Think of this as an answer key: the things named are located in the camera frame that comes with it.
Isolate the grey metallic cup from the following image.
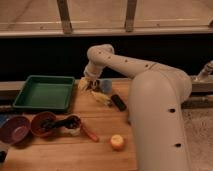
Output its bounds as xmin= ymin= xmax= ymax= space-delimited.
xmin=88 ymin=81 xmax=101 ymax=92

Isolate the yellow apple toy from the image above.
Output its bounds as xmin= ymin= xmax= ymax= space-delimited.
xmin=110 ymin=134 xmax=125 ymax=150

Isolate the wooden post left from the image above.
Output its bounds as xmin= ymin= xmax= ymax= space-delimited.
xmin=57 ymin=0 xmax=73 ymax=34

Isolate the purple bowl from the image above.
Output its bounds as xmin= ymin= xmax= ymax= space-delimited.
xmin=0 ymin=115 xmax=30 ymax=144

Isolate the wooden post right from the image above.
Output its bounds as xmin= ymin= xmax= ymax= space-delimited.
xmin=124 ymin=0 xmax=137 ymax=32

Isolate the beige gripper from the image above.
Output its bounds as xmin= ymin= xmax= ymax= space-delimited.
xmin=78 ymin=65 xmax=102 ymax=91

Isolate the brown bowl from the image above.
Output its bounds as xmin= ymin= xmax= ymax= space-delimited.
xmin=30 ymin=111 xmax=56 ymax=138

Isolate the blue cup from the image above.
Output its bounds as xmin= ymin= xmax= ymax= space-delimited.
xmin=100 ymin=79 xmax=112 ymax=94

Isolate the wooden post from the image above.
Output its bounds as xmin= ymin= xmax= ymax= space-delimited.
xmin=57 ymin=0 xmax=73 ymax=34
xmin=124 ymin=0 xmax=137 ymax=32

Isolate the black rectangular block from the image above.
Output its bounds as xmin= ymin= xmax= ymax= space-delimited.
xmin=111 ymin=94 xmax=127 ymax=111

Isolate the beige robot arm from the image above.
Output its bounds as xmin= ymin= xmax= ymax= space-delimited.
xmin=84 ymin=44 xmax=192 ymax=171

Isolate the white cup with dark inside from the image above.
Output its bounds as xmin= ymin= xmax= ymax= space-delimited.
xmin=65 ymin=115 xmax=81 ymax=136

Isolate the blue object at left edge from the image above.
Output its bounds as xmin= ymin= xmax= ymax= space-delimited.
xmin=0 ymin=114 xmax=9 ymax=127

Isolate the black measuring spoon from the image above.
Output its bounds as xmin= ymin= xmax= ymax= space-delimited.
xmin=40 ymin=116 xmax=81 ymax=131

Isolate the green plastic tray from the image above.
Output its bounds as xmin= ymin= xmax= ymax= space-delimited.
xmin=13 ymin=75 xmax=75 ymax=112

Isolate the orange carrot toy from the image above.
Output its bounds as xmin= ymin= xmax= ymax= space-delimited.
xmin=81 ymin=123 xmax=99 ymax=142

